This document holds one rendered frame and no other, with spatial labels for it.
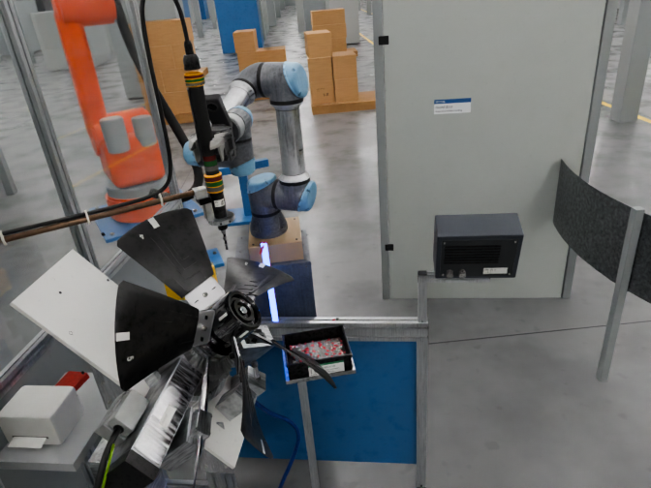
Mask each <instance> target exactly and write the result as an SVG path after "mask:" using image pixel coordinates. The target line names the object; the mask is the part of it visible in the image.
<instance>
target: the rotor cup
mask: <svg viewBox="0 0 651 488"><path fill-rule="evenodd" d="M240 307H244V308H246V310H247V313H246V314H243V313H242V312H241V310H240ZM210 309H215V316H214V320H213V324H212V329H211V334H210V339H209V342H208V343H207V344H203V345H200V347H201V348H202V349H203V350H204V351H205V352H207V353H208V354H210V355H211V356H214V357H216V358H228V357H230V356H229V353H231V352H232V336H233V337H234V338H235V340H236V342H237V346H238V345H239V343H240V342H241V341H243V340H244V339H245V338H246V337H248V336H249V335H250V334H251V333H253V332H254V331H255V330H256V329H258V328H259V326H260V325H261V322H262V316H261V312H260V310H259V308H258V306H257V304H256V303H255V302H254V301H253V299H252V298H251V297H249V296H248V295H247V294H245V293H244V292H241V291H238V290H233V291H230V292H228V293H227V294H226V295H225V296H224V297H223V298H221V299H220V300H219V301H218V302H217V303H216V304H214V305H213V306H212V307H211V308H210ZM225 313H227V315H226V316H225V317H224V318H223V319H221V320H219V318H220V317H222V316H223V315H224V314H225ZM246 331H249V332H247V333H246V334H245V335H244V336H242V337H241V338H240V337H239V336H241V335H242V334H243V333H244V332H246Z"/></svg>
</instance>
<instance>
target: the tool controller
mask: <svg viewBox="0 0 651 488"><path fill-rule="evenodd" d="M523 237H524V233H523V230H522V227H521V224H520V221H519V217H518V214H517V213H494V214H459V215H436V216H435V223H434V244H433V262H434V272H435V278H437V279H443V278H449V279H450V278H514V277H515V275H516V271H517V266H518V262H519V257H520V252H521V247H522V242H523Z"/></svg>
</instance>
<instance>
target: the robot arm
mask: <svg viewBox="0 0 651 488"><path fill-rule="evenodd" d="M307 93H308V78H307V74H306V72H305V70H304V68H303V67H302V65H301V64H299V63H297V62H290V61H285V62H258V63H255V64H252V65H250V66H248V67H247V68H245V69H244V70H242V71H241V72H240V73H239V74H238V75H237V76H236V77H235V78H234V79H233V80H232V82H231V84H230V85H229V93H228V94H227V96H226V97H225V99H224V100H222V98H221V96H220V94H210V95H205V98H206V104H207V109H208V115H209V120H210V126H211V131H212V135H213V139H212V141H211V142H209V150H212V149H215V152H216V156H217V162H218V167H219V168H230V171H231V174H232V175H235V176H247V175H250V174H252V173H253V172H254V171H255V157H254V150H253V142H252V133H251V126H252V123H253V115H252V113H251V111H250V110H249V109H248V108H247V106H248V105H251V104H252V103H253V102H254V101H255V99H257V98H262V97H264V98H269V100H270V104H271V105H272V106H273V107H274V108H275V112H276V121H277V130H278V138H279V147H280V156H281V165H282V174H281V175H280V176H279V179H276V178H277V177H276V175H275V174H274V173H271V172H267V173H261V174H258V175H256V176H254V177H252V178H250V179H249V180H248V182H247V194H248V197H249V201H250V207H251V212H252V218H251V224H250V231H251V234H252V235H253V236H254V237H256V238H259V239H271V238H275V237H278V236H280V235H282V234H284V233H285V232H286V231H287V230H288V223H287V220H286V219H285V217H284V215H283V213H282V211H281V210H292V211H298V212H299V211H309V210H310V209H311V208H312V206H313V204H314V202H315V198H316V194H317V185H316V182H315V181H313V180H311V181H310V174H309V173H308V172H307V171H305V163H304V152H303V141H302V131H301V119H300V108H299V107H300V105H301V104H302V103H303V98H304V97H306V96H307ZM183 157H184V159H185V162H186V163H187V164H188V165H191V166H198V167H204V165H203V163H202V158H201V153H200V149H199V144H198V139H197V134H196V133H194V134H192V135H191V136H190V140H189V141H187V142H186V143H185V145H184V147H183Z"/></svg>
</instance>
